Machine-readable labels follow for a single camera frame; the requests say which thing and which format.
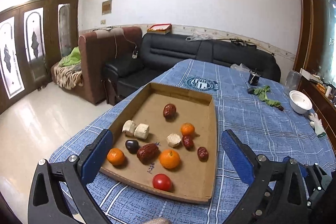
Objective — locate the red jujube date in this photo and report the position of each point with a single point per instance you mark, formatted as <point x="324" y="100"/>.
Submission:
<point x="169" y="111"/>
<point x="188" y="142"/>
<point x="147" y="153"/>
<point x="203" y="154"/>

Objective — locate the small orange mandarin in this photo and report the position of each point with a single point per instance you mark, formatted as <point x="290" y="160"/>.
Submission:
<point x="116" y="157"/>

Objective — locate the black leather sofa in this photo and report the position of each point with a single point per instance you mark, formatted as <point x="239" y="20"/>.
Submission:
<point x="159" y="53"/>

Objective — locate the green leafy vegetable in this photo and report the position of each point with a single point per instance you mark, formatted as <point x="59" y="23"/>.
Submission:
<point x="262" y="92"/>

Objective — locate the small black device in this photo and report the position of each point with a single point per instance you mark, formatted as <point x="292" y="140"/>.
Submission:
<point x="253" y="78"/>

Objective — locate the brown armchair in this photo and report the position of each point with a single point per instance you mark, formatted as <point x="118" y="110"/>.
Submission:
<point x="96" y="48"/>

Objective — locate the large orange mandarin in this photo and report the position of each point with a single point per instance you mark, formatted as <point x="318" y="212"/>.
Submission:
<point x="169" y="159"/>

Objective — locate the white bowl stack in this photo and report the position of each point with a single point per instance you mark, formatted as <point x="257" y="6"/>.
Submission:
<point x="299" y="102"/>

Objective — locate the blue plaid tablecloth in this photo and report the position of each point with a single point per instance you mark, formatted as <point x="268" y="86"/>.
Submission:
<point x="266" y="130"/>

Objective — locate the cardboard tray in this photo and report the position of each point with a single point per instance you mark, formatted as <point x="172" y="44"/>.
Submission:
<point x="177" y="173"/>

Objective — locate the white knit glove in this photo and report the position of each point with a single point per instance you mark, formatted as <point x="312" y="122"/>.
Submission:
<point x="316" y="124"/>

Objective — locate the dark plum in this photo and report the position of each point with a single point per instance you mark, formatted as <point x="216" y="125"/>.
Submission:
<point x="132" y="146"/>

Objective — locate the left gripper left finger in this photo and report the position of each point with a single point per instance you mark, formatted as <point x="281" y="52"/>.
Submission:
<point x="93" y="156"/>

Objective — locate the red flat box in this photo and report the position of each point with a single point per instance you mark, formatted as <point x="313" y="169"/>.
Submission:
<point x="162" y="29"/>

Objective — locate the red tomato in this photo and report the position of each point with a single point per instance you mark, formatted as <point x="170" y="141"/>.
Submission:
<point x="162" y="182"/>

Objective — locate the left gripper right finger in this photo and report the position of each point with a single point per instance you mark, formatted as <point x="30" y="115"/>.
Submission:
<point x="242" y="158"/>

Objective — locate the wooden glass door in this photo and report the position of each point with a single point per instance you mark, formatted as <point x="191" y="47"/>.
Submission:
<point x="35" y="35"/>

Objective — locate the green and beige blankets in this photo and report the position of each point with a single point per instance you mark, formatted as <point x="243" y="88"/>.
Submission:
<point x="68" y="72"/>

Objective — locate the wooden cabinet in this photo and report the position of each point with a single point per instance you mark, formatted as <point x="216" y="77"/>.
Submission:
<point x="316" y="45"/>

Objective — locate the clear plastic cup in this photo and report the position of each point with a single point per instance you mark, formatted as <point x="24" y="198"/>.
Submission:
<point x="292" y="81"/>

